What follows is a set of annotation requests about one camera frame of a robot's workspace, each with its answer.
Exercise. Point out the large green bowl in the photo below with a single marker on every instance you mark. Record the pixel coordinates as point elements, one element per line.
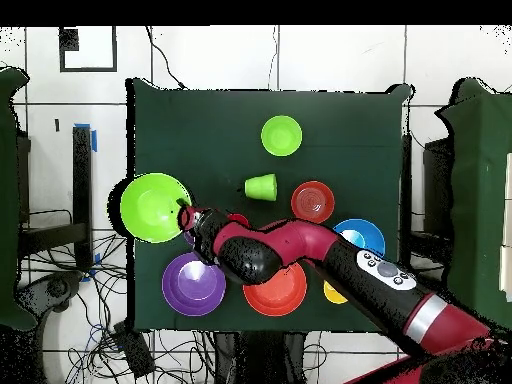
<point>150,208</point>

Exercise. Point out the green cup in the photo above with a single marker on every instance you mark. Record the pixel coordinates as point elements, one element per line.
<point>262,188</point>

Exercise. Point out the small green bowl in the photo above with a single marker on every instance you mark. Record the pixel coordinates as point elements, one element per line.
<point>282,136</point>

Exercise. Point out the small orange bowl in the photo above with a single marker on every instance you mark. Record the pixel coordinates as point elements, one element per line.
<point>312,202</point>

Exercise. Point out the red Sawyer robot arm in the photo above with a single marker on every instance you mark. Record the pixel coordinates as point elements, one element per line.
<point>360,288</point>

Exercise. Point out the red cup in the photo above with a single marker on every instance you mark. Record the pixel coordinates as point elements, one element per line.
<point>239,218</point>

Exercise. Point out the large purple bowl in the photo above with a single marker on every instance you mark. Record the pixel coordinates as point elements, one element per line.
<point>194,284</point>

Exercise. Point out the black metal stand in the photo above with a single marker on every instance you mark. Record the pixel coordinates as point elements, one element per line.
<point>82,180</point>

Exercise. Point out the blue tape strip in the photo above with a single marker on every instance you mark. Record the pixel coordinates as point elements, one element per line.
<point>94,142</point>

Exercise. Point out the large orange bowl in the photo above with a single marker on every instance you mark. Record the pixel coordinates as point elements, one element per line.
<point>280,296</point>

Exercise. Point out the dark green tablecloth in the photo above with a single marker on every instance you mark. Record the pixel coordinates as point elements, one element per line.
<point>280,108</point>

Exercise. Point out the black power strip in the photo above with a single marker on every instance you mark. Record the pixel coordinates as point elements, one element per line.
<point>134,350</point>

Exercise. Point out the black office chair base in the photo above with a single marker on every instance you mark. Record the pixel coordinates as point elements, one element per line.
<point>52,290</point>

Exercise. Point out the yellow cup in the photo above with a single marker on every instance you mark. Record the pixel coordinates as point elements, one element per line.
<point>332,296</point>

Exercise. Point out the blue bowl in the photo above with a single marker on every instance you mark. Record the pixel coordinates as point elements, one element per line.
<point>368,234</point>

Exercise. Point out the green cloth side table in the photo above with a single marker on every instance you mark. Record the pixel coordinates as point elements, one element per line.
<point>480,200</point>
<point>8,260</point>

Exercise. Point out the black box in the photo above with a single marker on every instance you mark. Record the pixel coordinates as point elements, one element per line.
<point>438,188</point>

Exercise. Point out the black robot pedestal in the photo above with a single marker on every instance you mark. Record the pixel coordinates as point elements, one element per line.
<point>260,360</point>

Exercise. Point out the black square floor frame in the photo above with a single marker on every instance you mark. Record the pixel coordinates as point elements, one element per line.
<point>88,70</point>

